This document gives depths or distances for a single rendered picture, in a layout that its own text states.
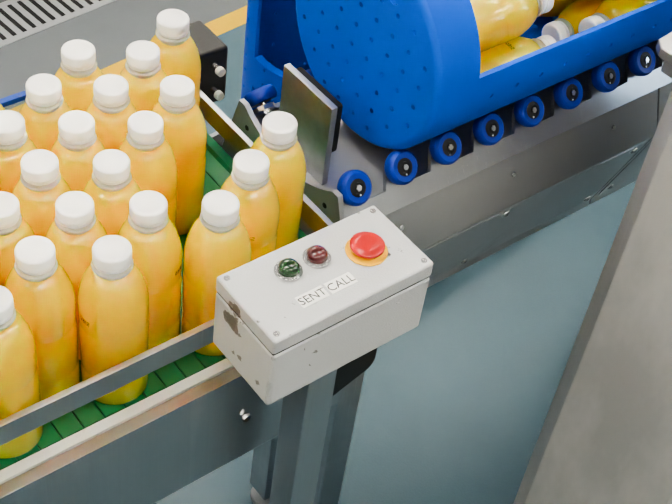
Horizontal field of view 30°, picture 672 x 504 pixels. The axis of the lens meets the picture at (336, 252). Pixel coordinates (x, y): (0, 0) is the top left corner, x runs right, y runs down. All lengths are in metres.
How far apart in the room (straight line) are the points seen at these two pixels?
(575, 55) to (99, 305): 0.71
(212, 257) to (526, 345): 1.49
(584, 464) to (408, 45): 0.85
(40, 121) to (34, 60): 1.86
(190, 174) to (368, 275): 0.32
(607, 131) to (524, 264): 1.06
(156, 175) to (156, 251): 0.13
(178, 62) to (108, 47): 1.80
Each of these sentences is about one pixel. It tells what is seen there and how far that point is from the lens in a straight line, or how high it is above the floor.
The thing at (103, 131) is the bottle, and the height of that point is 1.06.
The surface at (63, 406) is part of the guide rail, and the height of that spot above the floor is 0.96.
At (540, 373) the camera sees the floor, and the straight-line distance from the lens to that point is 2.68.
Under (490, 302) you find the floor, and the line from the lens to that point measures 2.78.
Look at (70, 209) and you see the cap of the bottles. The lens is 1.28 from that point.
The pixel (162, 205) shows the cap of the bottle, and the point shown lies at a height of 1.11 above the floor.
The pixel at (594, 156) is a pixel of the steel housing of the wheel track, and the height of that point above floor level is 0.85.
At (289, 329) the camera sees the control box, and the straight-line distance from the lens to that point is 1.19.
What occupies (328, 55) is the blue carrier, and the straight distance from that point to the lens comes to 1.62.
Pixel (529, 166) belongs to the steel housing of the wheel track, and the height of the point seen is 0.88.
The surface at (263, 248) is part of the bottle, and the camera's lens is 1.39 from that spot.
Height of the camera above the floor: 2.00
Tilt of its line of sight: 45 degrees down
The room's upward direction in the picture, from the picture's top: 9 degrees clockwise
